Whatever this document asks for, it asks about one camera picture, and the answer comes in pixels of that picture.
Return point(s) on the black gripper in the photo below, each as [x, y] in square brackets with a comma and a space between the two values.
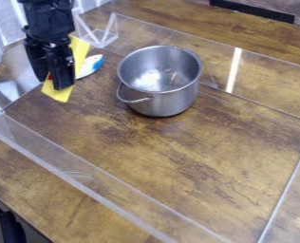
[49, 26]

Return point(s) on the yellow butter block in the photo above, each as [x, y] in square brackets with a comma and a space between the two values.
[79, 47]

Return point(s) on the white curtain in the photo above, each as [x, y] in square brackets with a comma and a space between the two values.
[5, 28]

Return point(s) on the stainless steel pot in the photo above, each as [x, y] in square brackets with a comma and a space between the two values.
[165, 91]

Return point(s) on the clear acrylic barrier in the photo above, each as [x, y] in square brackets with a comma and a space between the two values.
[95, 173]

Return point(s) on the black bar at table edge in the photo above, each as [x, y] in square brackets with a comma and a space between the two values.
[265, 13]

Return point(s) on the black table leg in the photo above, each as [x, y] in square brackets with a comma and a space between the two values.
[11, 228]

